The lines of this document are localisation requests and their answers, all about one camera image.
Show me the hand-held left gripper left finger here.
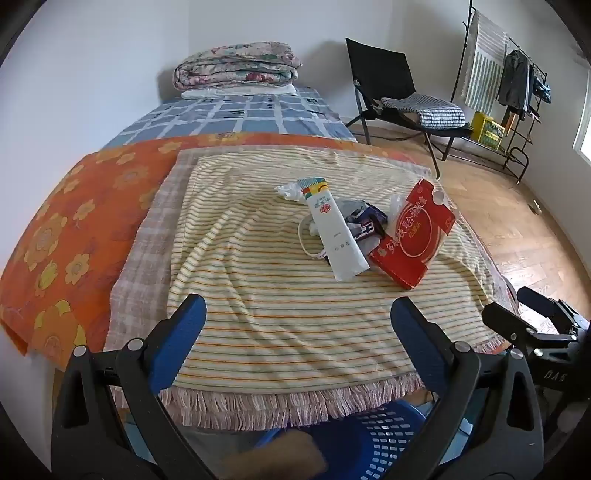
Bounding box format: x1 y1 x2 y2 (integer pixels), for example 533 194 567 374
51 293 218 480

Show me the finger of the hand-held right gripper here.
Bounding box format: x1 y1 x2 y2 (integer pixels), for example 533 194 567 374
517 286 578 328
482 302 541 354

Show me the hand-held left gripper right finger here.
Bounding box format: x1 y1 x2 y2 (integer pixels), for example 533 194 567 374
390 296 546 480

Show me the red tissue box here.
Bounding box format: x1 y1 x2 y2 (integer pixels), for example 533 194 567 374
369 179 457 291

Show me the blue plastic basket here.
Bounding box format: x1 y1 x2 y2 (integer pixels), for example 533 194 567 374
259 399 472 480

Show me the blue snack wrapper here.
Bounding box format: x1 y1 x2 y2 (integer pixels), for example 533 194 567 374
339 198 386 241

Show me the clear plastic wrap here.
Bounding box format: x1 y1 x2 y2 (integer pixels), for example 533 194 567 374
383 194 408 232

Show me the white toothpaste tube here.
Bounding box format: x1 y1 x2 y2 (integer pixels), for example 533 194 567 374
295 178 370 281

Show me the white cord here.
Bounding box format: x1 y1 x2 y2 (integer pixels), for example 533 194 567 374
298 215 334 265

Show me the white tissue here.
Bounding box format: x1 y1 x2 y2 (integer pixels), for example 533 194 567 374
276 182 308 204

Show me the striped fringed towel blanket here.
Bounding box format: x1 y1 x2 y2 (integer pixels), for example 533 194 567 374
157 145 506 430

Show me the striped fringed towel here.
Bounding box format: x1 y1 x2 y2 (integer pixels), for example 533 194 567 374
104 148 520 409

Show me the black metal clothes rack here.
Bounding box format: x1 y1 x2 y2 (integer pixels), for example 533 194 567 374
450 0 548 185

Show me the person's leg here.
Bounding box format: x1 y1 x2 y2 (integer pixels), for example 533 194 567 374
222 429 328 480

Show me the orange floral blanket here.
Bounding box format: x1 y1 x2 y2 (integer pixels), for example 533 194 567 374
0 131 435 370

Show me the yellow plastic crate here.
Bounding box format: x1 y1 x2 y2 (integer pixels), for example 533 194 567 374
472 111 506 149

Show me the blue hanging garment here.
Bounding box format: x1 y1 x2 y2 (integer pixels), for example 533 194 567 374
531 69 552 104

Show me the checkered cloth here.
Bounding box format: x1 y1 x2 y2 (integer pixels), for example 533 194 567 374
381 92 467 130

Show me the dark hanging jacket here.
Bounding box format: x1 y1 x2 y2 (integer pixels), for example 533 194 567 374
498 50 532 121

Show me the blue plaid bedsheet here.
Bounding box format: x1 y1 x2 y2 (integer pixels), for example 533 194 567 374
99 88 358 151

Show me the green striped hanging towel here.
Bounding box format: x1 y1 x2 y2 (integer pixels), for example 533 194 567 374
462 10 508 114

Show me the black folding chair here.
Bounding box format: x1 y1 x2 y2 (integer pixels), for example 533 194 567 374
345 38 476 182

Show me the folded floral quilt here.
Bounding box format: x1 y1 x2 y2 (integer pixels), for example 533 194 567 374
172 42 303 92

